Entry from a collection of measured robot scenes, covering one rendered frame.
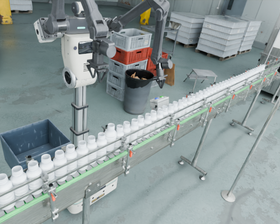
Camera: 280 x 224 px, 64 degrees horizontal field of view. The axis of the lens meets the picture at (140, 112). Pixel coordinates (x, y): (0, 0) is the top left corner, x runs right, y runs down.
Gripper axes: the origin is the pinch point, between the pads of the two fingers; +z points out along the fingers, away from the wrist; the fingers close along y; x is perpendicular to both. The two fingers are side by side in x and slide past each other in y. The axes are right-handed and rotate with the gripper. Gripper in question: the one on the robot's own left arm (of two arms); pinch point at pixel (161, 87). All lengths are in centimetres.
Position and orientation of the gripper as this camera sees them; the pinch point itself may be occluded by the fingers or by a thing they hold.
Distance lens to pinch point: 174.8
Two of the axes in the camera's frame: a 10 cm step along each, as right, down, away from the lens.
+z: 1.1, 9.5, 2.9
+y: 7.0, -2.8, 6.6
